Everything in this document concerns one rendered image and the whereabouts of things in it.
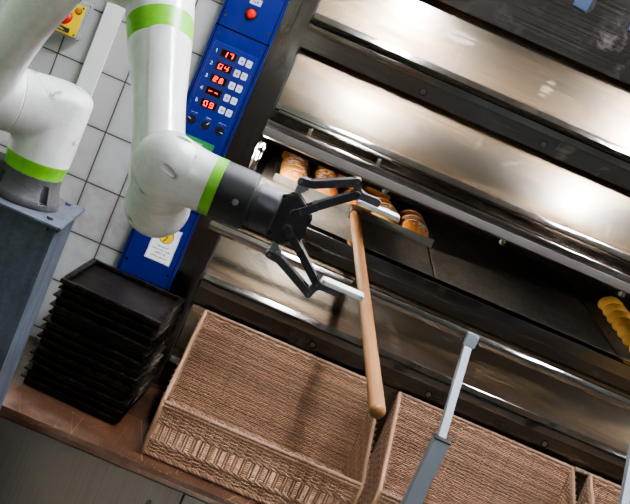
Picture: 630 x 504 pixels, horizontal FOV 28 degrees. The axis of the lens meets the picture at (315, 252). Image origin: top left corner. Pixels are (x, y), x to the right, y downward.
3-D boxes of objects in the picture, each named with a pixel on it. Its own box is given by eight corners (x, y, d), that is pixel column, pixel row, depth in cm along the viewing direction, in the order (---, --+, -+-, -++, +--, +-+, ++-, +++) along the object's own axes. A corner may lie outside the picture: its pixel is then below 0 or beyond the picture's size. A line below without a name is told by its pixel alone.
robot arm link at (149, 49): (130, 22, 210) (196, 28, 212) (124, 60, 220) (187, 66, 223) (125, 216, 195) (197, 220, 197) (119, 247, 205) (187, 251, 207)
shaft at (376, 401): (382, 423, 222) (389, 409, 221) (366, 417, 222) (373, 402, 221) (357, 221, 389) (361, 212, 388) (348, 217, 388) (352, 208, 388)
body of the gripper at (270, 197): (265, 174, 196) (320, 198, 196) (244, 223, 197) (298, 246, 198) (261, 182, 188) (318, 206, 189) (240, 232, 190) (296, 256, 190)
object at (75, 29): (48, 25, 342) (61, -10, 340) (82, 40, 342) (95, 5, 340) (41, 26, 335) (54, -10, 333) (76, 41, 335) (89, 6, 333)
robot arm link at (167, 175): (123, 163, 184) (152, 105, 189) (115, 201, 195) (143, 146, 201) (211, 200, 185) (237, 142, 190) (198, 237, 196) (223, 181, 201)
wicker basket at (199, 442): (167, 391, 361) (203, 305, 355) (346, 467, 363) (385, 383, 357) (135, 452, 313) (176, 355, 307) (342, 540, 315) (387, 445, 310)
